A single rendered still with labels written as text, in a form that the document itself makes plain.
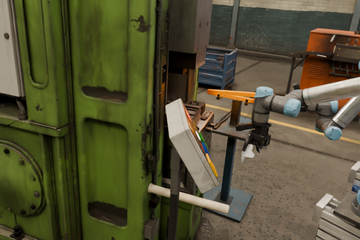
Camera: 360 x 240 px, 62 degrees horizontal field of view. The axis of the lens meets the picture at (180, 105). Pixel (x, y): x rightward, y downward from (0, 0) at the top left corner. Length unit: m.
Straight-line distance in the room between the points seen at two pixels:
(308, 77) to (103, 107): 4.15
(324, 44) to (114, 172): 4.11
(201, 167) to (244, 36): 8.70
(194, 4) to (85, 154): 1.01
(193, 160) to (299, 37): 8.37
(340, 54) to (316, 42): 0.43
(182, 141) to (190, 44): 0.65
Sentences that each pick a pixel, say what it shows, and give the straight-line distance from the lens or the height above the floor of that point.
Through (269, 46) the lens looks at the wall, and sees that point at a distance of 9.55.
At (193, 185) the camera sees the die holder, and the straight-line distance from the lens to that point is 1.91.
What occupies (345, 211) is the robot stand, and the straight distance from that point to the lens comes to 1.54.
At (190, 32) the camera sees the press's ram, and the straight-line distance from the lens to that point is 1.59.
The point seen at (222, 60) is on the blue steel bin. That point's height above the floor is 0.58.
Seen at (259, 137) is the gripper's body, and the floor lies 1.07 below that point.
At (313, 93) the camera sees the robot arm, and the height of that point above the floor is 1.29.
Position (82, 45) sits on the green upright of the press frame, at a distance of 1.62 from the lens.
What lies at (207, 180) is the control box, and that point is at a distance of 1.20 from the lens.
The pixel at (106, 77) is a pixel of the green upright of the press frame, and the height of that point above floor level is 1.22.
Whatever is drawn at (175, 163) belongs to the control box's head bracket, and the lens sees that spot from 1.33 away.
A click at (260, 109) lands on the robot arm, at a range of 1.36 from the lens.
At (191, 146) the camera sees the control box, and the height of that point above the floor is 1.13.
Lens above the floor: 1.64
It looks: 20 degrees down
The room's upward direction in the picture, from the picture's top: 4 degrees clockwise
